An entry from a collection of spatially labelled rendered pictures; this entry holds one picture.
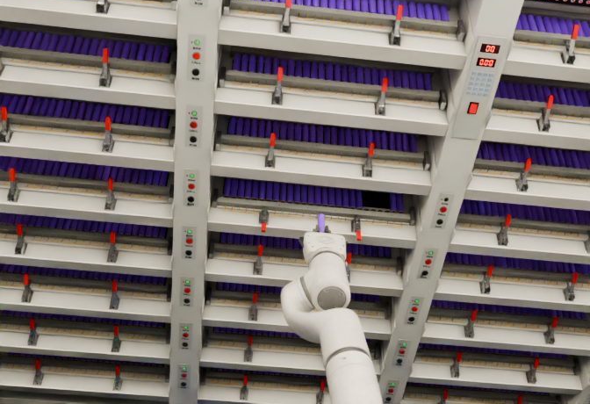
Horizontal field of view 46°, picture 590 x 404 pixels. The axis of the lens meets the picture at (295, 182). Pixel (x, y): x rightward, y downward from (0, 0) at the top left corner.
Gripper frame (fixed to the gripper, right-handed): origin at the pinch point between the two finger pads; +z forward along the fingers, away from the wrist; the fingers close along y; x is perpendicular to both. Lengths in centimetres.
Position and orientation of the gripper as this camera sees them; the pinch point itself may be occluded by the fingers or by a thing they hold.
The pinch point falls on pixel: (321, 233)
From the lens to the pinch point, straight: 175.4
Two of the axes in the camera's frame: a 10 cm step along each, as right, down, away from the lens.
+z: -0.3, -3.7, 9.3
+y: -9.9, -1.0, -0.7
